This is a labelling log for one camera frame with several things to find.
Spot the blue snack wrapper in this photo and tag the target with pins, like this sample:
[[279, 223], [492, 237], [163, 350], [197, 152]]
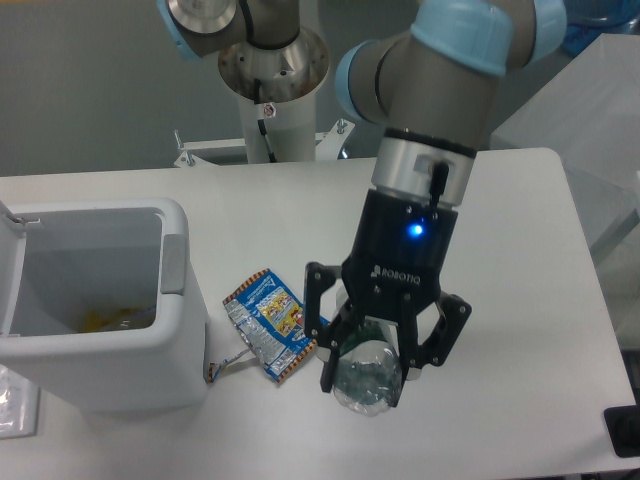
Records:
[[269, 319]]

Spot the black device at table edge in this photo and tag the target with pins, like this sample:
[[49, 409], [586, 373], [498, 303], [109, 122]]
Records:
[[623, 427]]

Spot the clear plastic bag corner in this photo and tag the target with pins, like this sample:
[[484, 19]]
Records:
[[19, 405]]

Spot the clear bottle green label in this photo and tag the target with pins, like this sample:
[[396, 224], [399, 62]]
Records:
[[368, 377]]

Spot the blue water jug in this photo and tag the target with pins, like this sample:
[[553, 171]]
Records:
[[587, 20]]

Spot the yellow trash inside can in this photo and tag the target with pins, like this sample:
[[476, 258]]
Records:
[[120, 320]]

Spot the white plastic trash can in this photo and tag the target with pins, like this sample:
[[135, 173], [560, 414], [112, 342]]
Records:
[[60, 261]]

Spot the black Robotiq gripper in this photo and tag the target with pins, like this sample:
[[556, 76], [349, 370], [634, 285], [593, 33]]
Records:
[[392, 274]]

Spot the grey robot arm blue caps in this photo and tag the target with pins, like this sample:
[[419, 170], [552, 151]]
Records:
[[433, 89]]

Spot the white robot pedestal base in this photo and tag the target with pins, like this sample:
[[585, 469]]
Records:
[[280, 125]]

